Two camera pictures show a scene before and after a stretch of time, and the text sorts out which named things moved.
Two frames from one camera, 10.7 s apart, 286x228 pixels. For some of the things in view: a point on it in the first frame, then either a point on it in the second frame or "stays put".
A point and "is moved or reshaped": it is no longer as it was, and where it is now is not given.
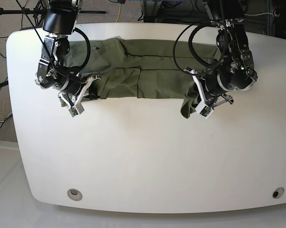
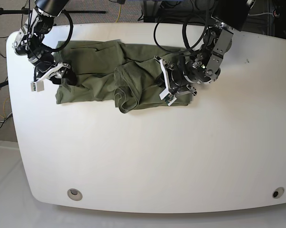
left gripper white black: x=212 y=91 → x=170 y=79
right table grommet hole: x=278 y=193 stays put
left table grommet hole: x=75 y=194 stays put
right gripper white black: x=74 y=92 → x=52 y=70
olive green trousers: x=117 y=67 is moved or reshaped
